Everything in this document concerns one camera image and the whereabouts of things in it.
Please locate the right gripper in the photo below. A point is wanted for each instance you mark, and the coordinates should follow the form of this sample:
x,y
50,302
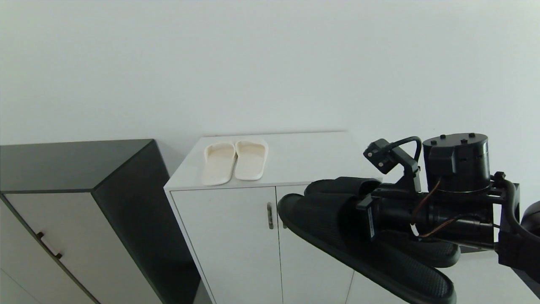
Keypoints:
x,y
400,215

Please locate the black slipper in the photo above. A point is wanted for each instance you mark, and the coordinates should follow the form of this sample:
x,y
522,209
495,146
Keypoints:
x,y
320,219
346,185

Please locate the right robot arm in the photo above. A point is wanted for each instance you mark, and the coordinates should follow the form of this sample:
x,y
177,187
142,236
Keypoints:
x,y
457,162

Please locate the white cabinet door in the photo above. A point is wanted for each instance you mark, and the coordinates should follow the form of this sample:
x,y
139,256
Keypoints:
x,y
228,245
308,270

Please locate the white cabinet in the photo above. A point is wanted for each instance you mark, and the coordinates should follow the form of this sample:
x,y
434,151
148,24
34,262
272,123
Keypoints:
x,y
303,156

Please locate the cream slipper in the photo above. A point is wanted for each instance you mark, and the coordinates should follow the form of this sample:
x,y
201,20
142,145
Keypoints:
x,y
218,164
251,162

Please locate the black cabinet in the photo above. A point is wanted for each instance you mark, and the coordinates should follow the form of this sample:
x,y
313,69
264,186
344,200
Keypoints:
x,y
126,202

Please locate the grey cabinet door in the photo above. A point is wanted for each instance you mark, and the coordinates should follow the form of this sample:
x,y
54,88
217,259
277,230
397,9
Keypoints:
x,y
25,249
84,236

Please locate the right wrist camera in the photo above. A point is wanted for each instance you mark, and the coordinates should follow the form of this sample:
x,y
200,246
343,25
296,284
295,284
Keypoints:
x,y
382,156

